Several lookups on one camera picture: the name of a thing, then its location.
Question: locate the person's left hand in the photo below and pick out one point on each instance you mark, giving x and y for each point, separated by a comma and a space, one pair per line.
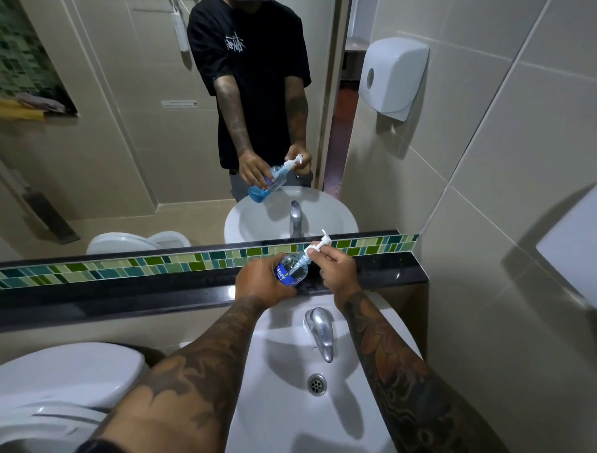
258, 282

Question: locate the person's left thumb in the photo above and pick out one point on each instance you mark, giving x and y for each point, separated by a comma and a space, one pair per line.
288, 291

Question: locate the person's right forearm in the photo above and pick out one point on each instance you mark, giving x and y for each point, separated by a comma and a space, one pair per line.
396, 373

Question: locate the white toilet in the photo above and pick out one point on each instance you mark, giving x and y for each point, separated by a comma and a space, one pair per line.
60, 387

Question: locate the person's left forearm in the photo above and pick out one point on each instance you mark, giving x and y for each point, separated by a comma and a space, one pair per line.
196, 373

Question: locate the clear blue-label soap bottle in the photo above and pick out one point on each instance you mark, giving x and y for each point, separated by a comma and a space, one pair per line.
293, 270

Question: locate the person's right thumb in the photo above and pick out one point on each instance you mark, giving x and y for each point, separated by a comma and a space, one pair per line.
323, 269

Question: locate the chrome sink drain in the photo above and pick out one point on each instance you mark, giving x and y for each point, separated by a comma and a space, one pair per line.
317, 384

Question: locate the white wall-mounted box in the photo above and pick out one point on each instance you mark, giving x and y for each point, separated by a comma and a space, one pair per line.
571, 247

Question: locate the wall mirror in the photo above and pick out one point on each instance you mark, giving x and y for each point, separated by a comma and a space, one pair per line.
140, 140

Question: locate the chrome faucet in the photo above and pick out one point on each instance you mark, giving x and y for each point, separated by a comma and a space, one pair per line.
322, 333

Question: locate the white ceramic wash basin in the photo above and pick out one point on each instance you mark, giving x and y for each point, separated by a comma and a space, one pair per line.
289, 410

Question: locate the white pump dispenser head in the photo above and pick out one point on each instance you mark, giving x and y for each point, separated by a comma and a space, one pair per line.
322, 242

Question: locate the white paper towel dispenser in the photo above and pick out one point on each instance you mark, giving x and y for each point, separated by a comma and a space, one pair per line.
394, 77

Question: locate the black stone ledge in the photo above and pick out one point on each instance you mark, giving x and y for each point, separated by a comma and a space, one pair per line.
140, 294

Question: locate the person's right hand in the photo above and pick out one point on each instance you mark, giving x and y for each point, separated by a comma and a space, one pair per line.
343, 273

